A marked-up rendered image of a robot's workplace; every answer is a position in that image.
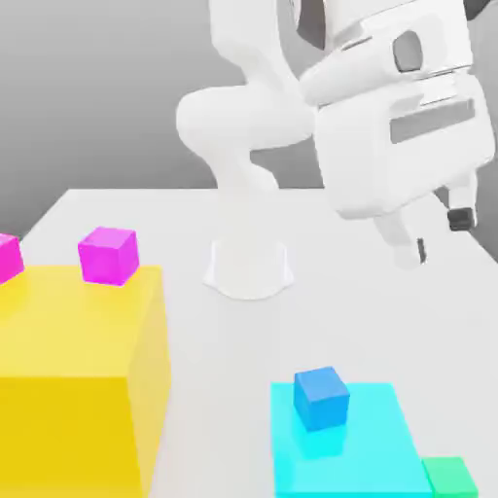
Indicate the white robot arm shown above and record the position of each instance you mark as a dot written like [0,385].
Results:
[237,124]

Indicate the large yellow box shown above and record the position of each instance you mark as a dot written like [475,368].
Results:
[66,389]

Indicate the small green cube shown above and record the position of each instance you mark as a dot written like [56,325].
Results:
[451,480]

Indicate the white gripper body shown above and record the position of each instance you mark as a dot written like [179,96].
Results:
[362,163]

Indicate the large cyan box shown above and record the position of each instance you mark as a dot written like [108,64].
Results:
[350,459]

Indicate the small magenta cube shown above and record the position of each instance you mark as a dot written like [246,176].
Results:
[8,258]
[107,258]

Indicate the small blue cube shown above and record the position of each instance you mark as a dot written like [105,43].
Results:
[319,400]

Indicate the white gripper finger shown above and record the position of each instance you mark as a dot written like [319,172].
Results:
[463,198]
[395,233]

